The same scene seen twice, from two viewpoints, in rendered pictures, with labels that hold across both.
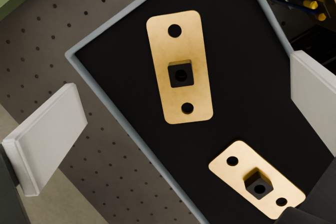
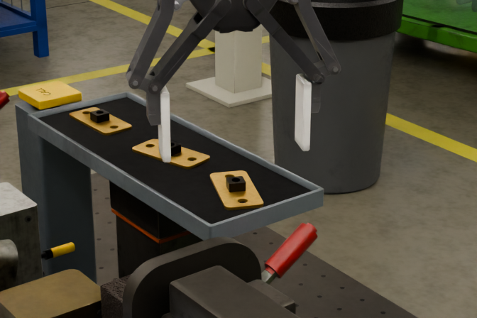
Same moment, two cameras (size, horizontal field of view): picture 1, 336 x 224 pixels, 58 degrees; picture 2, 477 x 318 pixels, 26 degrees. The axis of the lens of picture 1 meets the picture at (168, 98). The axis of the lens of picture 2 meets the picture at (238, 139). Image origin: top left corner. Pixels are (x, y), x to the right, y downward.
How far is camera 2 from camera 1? 0.88 m
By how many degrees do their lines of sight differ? 45
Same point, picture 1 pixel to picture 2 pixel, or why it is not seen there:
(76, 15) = not seen: outside the picture
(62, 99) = (302, 128)
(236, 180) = (187, 152)
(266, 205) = not seen: hidden behind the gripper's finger
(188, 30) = (232, 201)
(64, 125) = (299, 117)
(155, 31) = (256, 200)
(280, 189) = (152, 150)
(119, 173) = not seen: outside the picture
